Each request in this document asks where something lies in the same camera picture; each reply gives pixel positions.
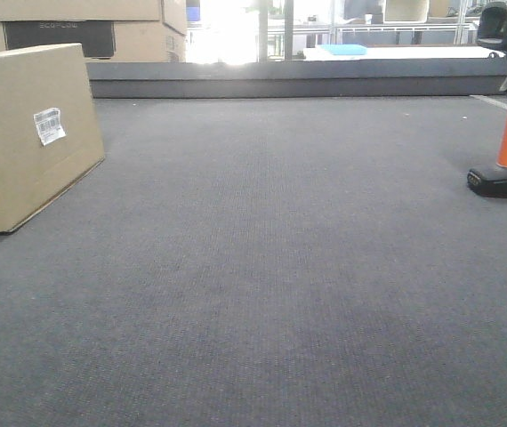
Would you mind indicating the white barcode label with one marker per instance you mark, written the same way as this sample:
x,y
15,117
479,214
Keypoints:
x,y
48,125

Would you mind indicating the cyan flat tray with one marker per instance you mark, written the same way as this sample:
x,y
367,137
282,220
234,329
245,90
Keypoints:
x,y
343,49

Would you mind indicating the white background table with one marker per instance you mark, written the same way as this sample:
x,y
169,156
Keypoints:
x,y
411,52

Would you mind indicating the large stacked cardboard box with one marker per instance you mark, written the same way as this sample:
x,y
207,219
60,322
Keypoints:
x,y
101,40

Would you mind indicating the brown cardboard package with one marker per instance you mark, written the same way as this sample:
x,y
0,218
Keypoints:
x,y
32,175

